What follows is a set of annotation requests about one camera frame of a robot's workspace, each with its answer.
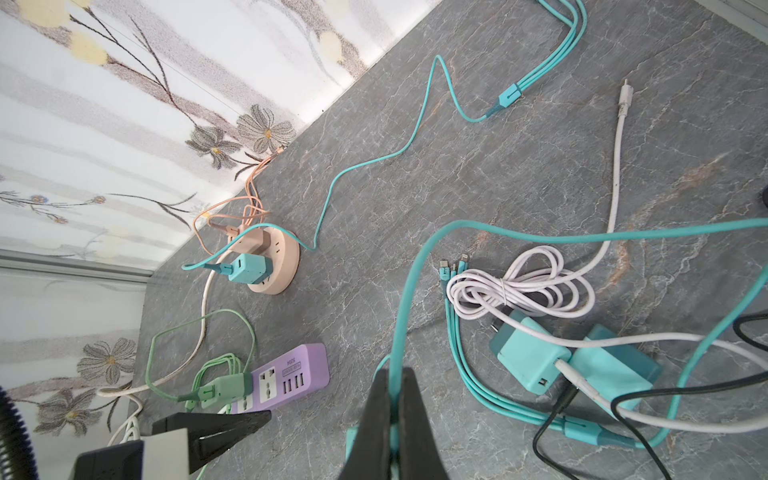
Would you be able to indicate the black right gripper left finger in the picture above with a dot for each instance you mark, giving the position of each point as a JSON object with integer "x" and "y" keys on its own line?
{"x": 370, "y": 456}

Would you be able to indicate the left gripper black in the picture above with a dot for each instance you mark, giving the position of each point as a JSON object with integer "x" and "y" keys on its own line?
{"x": 186, "y": 442}

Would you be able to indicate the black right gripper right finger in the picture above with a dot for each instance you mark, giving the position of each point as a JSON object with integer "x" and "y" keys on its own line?
{"x": 418, "y": 456}

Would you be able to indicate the green charger plug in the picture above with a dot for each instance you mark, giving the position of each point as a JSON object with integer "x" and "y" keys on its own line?
{"x": 225, "y": 390}

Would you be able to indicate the purple power strip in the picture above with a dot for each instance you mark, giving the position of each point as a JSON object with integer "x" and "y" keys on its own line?
{"x": 293, "y": 375}

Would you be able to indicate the pink charger plug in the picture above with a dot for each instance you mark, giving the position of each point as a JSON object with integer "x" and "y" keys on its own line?
{"x": 253, "y": 242}

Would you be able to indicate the small teal charger plug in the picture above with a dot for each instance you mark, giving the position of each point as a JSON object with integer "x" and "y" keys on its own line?
{"x": 530, "y": 360}

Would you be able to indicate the large teal charger plug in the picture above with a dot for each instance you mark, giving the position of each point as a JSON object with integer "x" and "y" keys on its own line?
{"x": 616, "y": 370}

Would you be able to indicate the round pink power socket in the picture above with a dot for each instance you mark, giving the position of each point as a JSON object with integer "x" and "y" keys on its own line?
{"x": 284, "y": 253}

